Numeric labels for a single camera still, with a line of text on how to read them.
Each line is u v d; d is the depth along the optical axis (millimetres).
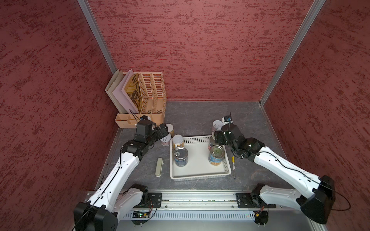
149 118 722
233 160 874
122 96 894
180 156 793
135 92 1004
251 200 658
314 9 721
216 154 800
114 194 434
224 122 677
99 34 810
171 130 955
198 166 874
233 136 559
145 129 568
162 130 697
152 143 644
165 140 914
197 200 757
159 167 826
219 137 695
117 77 944
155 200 748
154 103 1201
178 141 814
